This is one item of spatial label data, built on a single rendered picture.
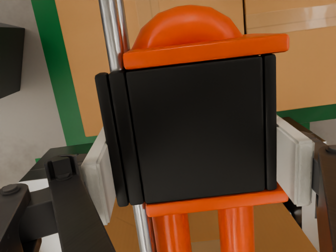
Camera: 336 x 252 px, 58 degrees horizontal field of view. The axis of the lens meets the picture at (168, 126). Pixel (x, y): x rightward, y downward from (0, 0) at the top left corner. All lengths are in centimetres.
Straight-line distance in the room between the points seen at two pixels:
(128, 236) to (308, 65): 54
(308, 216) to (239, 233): 67
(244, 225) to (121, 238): 42
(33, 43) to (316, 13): 100
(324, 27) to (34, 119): 110
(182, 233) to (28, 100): 123
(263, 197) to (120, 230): 46
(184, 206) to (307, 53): 64
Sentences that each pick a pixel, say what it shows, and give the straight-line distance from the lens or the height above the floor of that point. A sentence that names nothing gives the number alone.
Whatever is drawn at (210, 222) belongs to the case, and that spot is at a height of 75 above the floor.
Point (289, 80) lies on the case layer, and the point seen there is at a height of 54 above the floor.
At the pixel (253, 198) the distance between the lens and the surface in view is 16.
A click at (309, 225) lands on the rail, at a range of 87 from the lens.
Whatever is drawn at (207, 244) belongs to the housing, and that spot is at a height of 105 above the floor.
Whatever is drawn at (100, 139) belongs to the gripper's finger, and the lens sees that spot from 15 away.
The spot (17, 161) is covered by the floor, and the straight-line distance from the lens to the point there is 149.
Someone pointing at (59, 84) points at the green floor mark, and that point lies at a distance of 132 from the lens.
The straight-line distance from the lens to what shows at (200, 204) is 16.
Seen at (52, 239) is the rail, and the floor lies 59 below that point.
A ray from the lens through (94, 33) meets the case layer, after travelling 71.
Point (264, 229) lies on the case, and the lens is 58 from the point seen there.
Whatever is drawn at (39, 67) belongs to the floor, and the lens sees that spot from 133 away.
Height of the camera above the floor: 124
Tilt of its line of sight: 73 degrees down
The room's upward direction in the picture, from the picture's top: 175 degrees clockwise
